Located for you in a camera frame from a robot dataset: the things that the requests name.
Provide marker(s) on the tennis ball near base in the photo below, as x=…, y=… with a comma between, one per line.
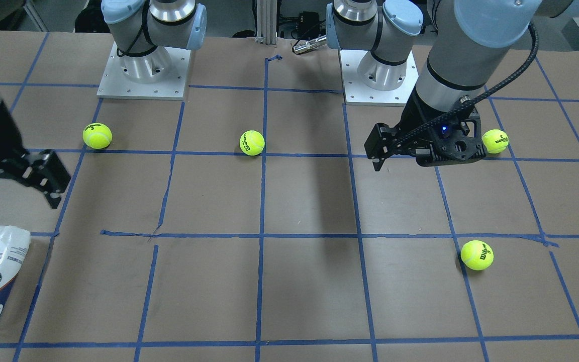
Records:
x=495, y=141
x=97, y=135

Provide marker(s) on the silver metal tool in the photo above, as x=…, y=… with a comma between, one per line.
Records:
x=302, y=47

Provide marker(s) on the centre Head tennis ball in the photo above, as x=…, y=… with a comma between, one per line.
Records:
x=252, y=143

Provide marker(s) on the aluminium frame post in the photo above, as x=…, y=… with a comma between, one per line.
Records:
x=266, y=22

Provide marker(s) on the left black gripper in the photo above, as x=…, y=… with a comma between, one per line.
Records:
x=413, y=120

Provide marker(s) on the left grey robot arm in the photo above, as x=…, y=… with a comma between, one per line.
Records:
x=481, y=47

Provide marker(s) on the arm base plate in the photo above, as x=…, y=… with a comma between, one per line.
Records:
x=161, y=75
x=380, y=80

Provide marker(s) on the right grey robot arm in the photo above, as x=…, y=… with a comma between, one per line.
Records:
x=141, y=31

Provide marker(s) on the front Wilson tennis ball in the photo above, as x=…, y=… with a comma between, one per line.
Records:
x=477, y=255

